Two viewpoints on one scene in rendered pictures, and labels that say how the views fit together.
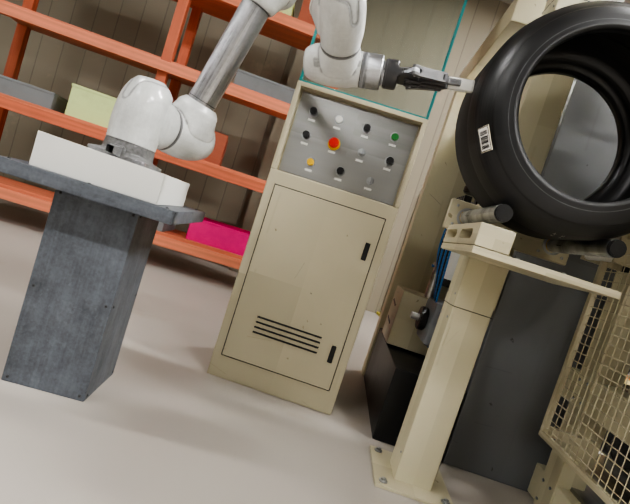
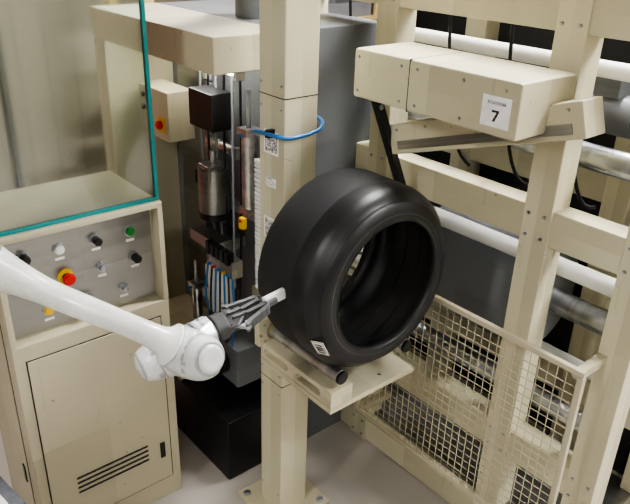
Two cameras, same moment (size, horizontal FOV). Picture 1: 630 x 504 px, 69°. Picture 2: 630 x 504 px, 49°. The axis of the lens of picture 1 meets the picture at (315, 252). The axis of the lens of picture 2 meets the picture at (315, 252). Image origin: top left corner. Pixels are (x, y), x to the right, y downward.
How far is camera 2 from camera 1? 163 cm
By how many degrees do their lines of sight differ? 47
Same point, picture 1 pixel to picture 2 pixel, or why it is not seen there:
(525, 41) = (329, 271)
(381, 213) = (154, 313)
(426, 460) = (296, 485)
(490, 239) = (339, 399)
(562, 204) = (377, 353)
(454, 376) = (297, 427)
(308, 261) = (103, 401)
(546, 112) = not seen: hidden behind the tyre
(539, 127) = not seen: hidden behind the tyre
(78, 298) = not seen: outside the picture
